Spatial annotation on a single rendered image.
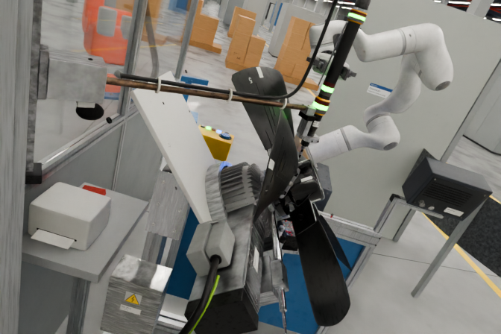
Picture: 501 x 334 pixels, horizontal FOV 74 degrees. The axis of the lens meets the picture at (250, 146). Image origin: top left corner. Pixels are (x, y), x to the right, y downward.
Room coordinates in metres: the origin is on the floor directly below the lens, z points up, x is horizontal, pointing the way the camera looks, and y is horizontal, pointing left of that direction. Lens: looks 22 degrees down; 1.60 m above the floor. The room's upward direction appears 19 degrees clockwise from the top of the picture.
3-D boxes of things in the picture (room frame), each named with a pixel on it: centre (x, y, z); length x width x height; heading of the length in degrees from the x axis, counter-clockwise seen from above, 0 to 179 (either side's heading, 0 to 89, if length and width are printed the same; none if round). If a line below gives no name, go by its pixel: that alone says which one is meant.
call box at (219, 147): (1.29, 0.16, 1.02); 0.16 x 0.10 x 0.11; 92
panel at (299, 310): (1.31, -0.24, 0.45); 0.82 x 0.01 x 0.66; 92
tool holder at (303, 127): (0.94, -0.14, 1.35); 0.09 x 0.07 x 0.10; 127
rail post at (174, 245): (1.29, 0.19, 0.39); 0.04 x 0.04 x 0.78; 2
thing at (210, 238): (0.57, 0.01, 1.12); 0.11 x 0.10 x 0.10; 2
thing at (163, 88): (0.76, 0.09, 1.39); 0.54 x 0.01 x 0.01; 127
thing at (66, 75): (0.56, 0.35, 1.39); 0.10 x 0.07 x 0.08; 127
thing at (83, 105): (0.58, 0.32, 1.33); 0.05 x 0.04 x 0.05; 127
